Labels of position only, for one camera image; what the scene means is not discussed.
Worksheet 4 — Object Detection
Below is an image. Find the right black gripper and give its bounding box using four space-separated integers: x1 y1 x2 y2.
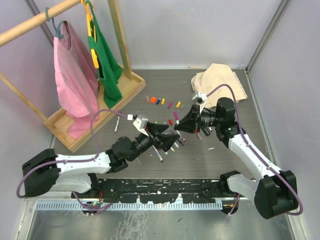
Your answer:
174 104 222 134

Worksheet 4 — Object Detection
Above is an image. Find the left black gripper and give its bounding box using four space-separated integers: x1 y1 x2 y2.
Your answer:
127 121 179 162

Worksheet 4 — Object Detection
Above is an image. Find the orange black highlighter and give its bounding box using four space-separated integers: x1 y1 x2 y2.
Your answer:
201 126 211 136

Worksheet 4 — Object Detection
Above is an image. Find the orange highlighter cap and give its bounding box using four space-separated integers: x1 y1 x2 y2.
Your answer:
150 97 157 104

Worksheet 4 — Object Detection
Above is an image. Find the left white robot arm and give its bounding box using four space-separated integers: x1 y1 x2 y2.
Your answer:
18 122 180 198

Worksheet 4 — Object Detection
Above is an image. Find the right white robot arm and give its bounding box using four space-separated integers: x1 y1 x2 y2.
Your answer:
174 97 299 219

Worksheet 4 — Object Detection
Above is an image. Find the beige cloth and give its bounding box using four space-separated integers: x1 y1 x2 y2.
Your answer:
191 63 248 102

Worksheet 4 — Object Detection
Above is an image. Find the wooden clothes rack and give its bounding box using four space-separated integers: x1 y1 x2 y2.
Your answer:
0 0 146 152

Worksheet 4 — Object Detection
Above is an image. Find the green shirt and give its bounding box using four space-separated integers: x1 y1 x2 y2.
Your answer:
85 0 123 109

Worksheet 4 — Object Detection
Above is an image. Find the pink shirt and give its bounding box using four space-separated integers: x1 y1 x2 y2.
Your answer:
53 21 99 140

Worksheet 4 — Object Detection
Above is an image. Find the yellow clothes hanger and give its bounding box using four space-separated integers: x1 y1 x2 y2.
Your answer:
80 0 100 69

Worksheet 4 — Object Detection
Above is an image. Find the grey clothes hanger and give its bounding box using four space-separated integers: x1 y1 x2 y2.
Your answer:
44 6 70 41

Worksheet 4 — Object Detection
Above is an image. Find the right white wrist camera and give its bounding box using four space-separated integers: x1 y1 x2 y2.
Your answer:
192 91 208 112

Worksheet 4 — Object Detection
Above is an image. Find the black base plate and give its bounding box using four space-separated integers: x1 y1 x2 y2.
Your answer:
77 178 236 204

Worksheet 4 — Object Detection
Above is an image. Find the slotted cable duct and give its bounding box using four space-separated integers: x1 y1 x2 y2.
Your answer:
35 200 223 211

